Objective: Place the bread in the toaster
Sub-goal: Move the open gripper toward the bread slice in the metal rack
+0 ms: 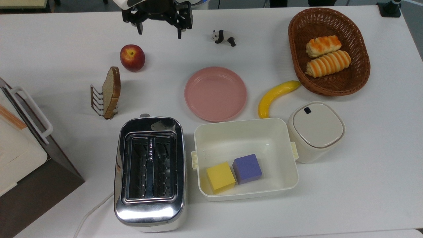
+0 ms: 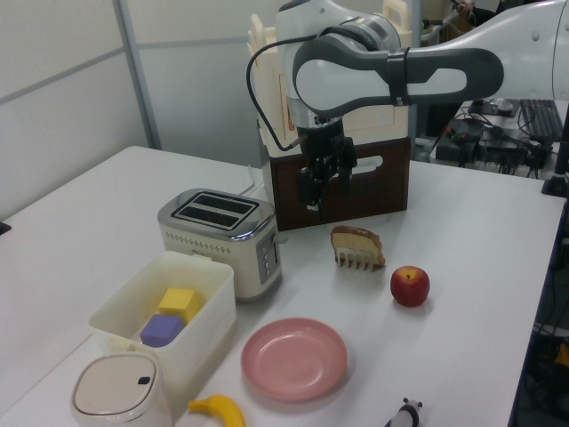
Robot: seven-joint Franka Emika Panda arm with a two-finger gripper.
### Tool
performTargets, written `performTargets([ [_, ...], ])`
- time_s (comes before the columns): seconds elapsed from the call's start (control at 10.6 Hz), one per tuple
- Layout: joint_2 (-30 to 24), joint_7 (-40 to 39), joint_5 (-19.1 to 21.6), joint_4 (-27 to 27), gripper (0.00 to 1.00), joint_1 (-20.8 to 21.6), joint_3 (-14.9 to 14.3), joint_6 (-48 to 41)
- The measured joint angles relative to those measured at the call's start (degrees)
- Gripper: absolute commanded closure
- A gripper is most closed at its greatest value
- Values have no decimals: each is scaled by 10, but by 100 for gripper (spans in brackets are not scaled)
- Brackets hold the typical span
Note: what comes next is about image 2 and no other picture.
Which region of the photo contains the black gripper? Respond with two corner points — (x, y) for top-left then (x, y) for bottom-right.
(295, 118), (357, 212)

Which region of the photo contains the brown-crusted bread slice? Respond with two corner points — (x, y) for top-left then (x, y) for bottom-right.
(330, 225), (386, 271)

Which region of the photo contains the cream silver two-slot toaster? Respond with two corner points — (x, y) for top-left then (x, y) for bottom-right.
(157, 188), (284, 304)

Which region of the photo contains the dark brown wooden crate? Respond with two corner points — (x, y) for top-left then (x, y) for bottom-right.
(269, 135), (410, 233)

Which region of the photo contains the red apple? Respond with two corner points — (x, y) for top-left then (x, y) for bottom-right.
(389, 265), (431, 308)

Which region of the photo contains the pink plastic plate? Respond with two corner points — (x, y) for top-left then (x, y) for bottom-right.
(240, 317), (349, 404)

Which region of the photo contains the yellow block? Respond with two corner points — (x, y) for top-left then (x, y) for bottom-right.
(157, 287), (200, 322)

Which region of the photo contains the white plastic container box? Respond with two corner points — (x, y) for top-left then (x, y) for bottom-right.
(88, 250), (237, 404)

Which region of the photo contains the black computer keyboard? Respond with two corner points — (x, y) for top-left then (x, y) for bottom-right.
(517, 99), (564, 144)

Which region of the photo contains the purple block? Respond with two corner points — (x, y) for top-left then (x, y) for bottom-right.
(139, 313), (186, 348)

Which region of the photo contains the panda-topped white pen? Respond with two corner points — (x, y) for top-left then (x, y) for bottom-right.
(384, 398), (424, 427)

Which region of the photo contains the yellow banana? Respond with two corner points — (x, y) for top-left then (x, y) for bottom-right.
(188, 393), (247, 427)

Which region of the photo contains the small beige lidded bin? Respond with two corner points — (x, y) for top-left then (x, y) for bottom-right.
(69, 350), (172, 427)

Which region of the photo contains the white toaster power cord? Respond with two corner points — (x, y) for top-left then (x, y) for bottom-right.
(242, 165), (258, 197)

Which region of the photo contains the silver wire toast rack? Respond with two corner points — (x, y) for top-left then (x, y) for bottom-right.
(335, 248), (379, 273)

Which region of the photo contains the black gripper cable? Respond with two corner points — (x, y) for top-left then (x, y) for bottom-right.
(245, 34), (322, 155)

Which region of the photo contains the grey partition frame post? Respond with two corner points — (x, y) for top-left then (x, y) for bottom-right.
(113, 0), (162, 150)

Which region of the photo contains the black stand post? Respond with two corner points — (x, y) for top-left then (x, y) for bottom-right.
(540, 133), (569, 197)

